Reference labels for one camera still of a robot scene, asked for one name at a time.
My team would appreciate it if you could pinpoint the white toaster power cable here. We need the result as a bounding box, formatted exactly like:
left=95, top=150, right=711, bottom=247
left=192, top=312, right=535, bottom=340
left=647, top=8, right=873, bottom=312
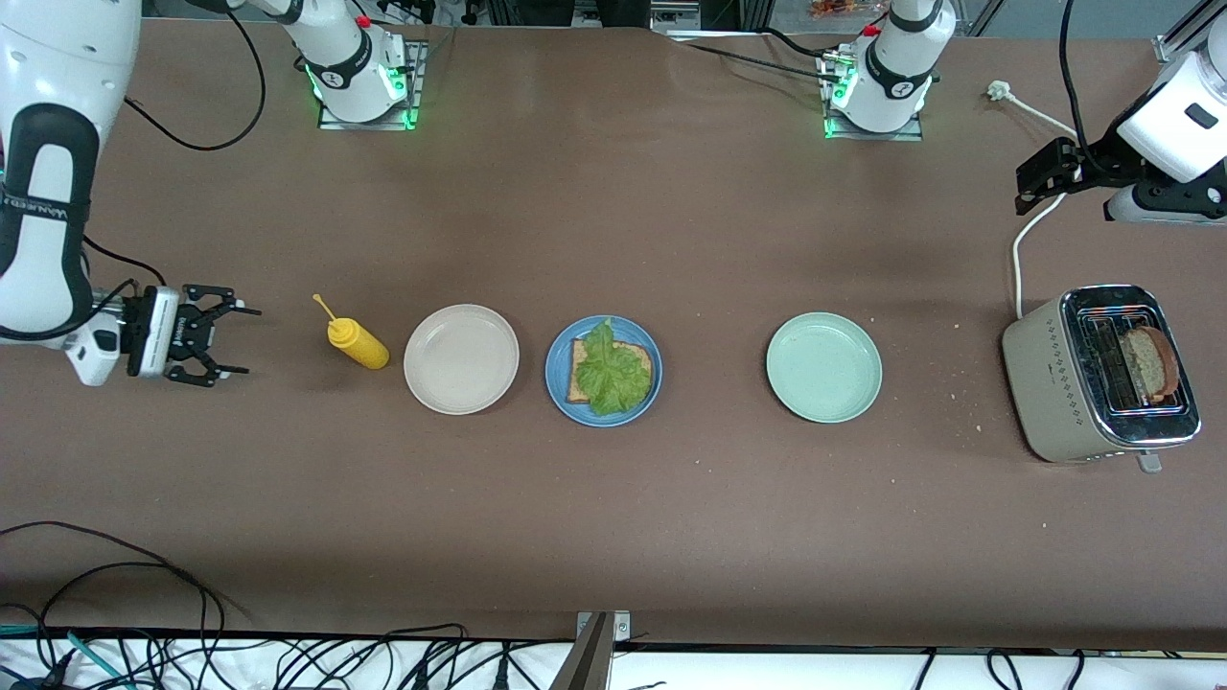
left=987, top=81, right=1079, bottom=320

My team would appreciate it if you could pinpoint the brown bread slice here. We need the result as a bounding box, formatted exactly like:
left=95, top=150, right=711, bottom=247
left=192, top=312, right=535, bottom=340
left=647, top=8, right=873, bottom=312
left=1120, top=326, right=1182, bottom=403
left=567, top=337, right=656, bottom=405

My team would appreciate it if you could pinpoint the black loose cable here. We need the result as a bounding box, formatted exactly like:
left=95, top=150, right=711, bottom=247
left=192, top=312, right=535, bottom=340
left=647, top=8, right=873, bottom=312
left=0, top=520, right=227, bottom=635
left=38, top=563, right=209, bottom=638

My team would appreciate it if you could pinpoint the grey aluminium profile bar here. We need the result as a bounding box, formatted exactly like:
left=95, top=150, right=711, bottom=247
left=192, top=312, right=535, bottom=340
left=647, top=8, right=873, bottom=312
left=548, top=613, right=614, bottom=690

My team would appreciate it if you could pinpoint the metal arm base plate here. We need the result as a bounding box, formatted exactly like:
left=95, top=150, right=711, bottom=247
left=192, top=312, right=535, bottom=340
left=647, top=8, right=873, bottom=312
left=316, top=40, right=428, bottom=131
left=820, top=53, right=924, bottom=142

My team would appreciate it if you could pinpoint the green lettuce leaf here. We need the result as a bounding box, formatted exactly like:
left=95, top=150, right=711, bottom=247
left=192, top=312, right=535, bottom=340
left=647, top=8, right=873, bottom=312
left=573, top=318, right=655, bottom=418

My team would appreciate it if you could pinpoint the beige round plate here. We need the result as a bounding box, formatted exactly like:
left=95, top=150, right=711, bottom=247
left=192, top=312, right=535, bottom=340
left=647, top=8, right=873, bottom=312
left=403, top=304, right=521, bottom=416

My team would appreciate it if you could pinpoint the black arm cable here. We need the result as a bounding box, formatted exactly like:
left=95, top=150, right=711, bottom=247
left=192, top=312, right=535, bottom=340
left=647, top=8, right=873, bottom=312
left=1060, top=0, right=1099, bottom=169
left=123, top=0, right=266, bottom=151
left=81, top=235, right=145, bottom=317

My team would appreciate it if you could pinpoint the teal cable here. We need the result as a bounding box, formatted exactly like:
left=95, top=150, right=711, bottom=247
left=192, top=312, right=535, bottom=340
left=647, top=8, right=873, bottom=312
left=0, top=623, right=130, bottom=689

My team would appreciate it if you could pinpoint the black base supply cable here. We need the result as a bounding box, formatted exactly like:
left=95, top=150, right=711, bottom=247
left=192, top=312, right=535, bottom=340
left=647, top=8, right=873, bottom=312
left=685, top=27, right=845, bottom=85

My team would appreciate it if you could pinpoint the blue round plate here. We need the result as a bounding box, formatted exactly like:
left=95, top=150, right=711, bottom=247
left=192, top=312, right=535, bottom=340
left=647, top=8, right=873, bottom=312
left=544, top=314, right=664, bottom=428

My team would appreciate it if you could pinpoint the light green round plate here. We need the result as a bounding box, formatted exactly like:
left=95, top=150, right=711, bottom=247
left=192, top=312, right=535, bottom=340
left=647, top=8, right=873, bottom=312
left=765, top=311, right=884, bottom=425

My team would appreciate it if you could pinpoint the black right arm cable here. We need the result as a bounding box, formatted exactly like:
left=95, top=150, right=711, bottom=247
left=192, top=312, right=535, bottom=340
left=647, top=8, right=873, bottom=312
left=81, top=235, right=145, bottom=317
left=123, top=0, right=266, bottom=151

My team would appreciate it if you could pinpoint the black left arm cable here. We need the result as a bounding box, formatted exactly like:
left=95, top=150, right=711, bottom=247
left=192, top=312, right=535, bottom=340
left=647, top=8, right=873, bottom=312
left=1060, top=0, right=1099, bottom=169

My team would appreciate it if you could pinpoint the beige chrome toaster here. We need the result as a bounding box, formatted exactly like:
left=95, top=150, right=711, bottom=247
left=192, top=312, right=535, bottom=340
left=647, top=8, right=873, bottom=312
left=1002, top=284, right=1202, bottom=473

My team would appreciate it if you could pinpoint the aluminium frame rail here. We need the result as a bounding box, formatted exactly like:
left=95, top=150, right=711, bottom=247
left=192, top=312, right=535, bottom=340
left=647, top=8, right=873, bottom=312
left=1155, top=0, right=1227, bottom=64

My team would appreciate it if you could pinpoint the yellow mustard squeeze bottle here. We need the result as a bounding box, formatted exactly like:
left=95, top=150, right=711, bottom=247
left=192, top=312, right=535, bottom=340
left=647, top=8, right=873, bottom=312
left=313, top=293, right=391, bottom=371

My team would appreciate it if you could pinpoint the metal corner bracket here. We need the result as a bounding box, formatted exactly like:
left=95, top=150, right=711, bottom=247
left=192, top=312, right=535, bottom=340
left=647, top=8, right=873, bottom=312
left=576, top=610, right=632, bottom=641

